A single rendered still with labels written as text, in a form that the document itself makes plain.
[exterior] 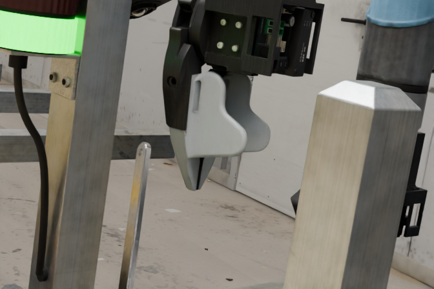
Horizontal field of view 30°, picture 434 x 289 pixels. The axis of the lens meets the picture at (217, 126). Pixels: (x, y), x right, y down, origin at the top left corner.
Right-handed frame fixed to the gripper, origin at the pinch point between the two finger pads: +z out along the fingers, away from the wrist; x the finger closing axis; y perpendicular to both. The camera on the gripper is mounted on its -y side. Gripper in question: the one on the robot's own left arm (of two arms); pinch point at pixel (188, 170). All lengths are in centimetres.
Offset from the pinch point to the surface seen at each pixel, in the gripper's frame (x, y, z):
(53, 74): -8.5, -6.7, -6.2
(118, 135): 23.3, -23.8, 4.7
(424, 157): 300, -60, 47
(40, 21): -12.8, -4.5, -10.1
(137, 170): 1.7, -5.7, 1.7
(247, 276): 235, -105, 101
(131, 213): 0.4, -4.8, 4.8
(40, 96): 35, -46, 5
